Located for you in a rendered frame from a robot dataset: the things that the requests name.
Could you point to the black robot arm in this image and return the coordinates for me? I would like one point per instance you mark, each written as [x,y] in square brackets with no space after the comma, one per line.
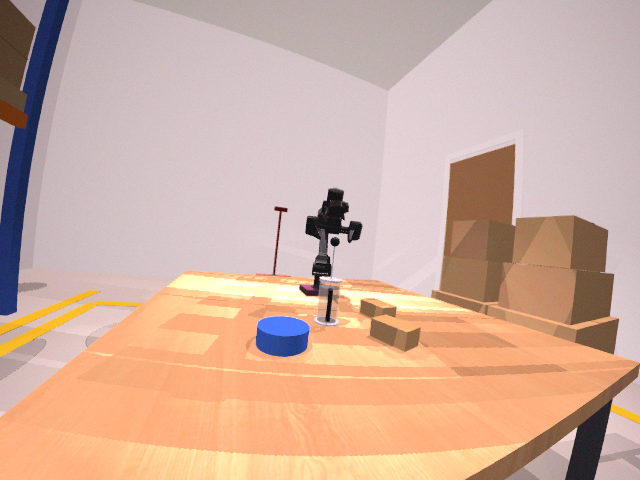
[336,207]

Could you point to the glass coffee press with black plunger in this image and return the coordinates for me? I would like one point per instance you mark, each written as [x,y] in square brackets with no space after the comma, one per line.
[329,296]

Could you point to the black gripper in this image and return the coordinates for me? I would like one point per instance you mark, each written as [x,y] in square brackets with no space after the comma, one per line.
[333,226]

